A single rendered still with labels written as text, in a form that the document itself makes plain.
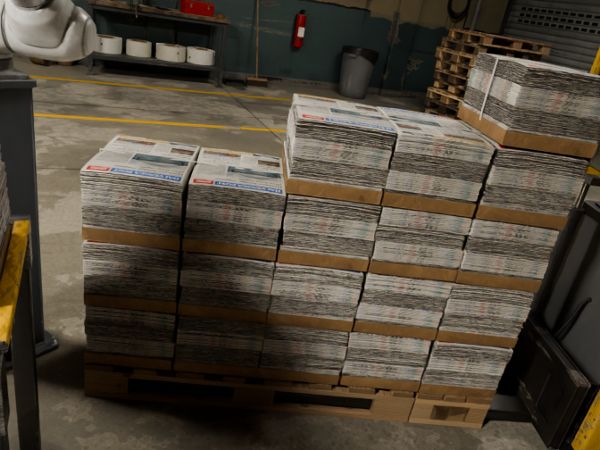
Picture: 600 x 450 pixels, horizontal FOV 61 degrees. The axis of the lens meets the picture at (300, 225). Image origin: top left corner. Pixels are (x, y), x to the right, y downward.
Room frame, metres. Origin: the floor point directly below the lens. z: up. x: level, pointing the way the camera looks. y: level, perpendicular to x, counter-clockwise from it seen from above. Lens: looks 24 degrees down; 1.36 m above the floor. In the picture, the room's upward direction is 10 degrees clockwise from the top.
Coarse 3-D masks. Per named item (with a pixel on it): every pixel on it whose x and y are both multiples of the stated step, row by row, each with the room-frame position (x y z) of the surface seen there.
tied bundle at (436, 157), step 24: (408, 120) 1.65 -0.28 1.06; (432, 120) 1.72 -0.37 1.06; (408, 144) 1.44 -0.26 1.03; (432, 144) 1.45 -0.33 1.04; (456, 144) 1.46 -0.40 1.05; (480, 144) 1.48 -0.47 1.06; (408, 168) 1.44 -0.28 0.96; (432, 168) 1.45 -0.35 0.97; (456, 168) 1.46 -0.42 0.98; (480, 168) 1.47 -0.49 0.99; (408, 192) 1.44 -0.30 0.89; (432, 192) 1.45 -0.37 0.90; (456, 192) 1.46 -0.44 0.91
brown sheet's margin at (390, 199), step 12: (384, 192) 1.43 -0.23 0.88; (384, 204) 1.43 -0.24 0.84; (396, 204) 1.44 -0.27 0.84; (408, 204) 1.44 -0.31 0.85; (420, 204) 1.44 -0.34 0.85; (432, 204) 1.45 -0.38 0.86; (444, 204) 1.45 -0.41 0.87; (456, 204) 1.46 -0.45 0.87; (468, 204) 1.46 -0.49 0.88; (468, 216) 1.46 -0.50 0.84
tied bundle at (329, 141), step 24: (312, 96) 1.75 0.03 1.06; (288, 120) 1.72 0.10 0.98; (312, 120) 1.40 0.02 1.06; (336, 120) 1.45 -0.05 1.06; (360, 120) 1.50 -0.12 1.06; (384, 120) 1.58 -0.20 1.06; (288, 144) 1.59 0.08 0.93; (312, 144) 1.41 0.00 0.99; (336, 144) 1.41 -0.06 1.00; (360, 144) 1.42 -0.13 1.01; (384, 144) 1.43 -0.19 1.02; (288, 168) 1.46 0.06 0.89; (312, 168) 1.40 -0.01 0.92; (336, 168) 1.41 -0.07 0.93; (360, 168) 1.42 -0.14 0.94; (384, 168) 1.44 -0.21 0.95
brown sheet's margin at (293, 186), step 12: (288, 180) 1.39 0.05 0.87; (300, 180) 1.40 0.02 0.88; (288, 192) 1.39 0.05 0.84; (300, 192) 1.40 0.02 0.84; (312, 192) 1.40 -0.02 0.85; (324, 192) 1.41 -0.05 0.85; (336, 192) 1.41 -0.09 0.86; (348, 192) 1.42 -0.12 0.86; (360, 192) 1.42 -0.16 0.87; (372, 192) 1.43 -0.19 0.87
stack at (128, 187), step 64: (128, 192) 1.33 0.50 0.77; (192, 192) 1.36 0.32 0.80; (256, 192) 1.38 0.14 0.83; (128, 256) 1.34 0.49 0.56; (192, 256) 1.36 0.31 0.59; (384, 256) 1.44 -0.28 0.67; (448, 256) 1.47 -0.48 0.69; (128, 320) 1.34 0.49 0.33; (192, 320) 1.36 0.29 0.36; (384, 320) 1.44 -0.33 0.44; (128, 384) 1.34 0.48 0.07; (256, 384) 1.40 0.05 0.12; (320, 384) 1.43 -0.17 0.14
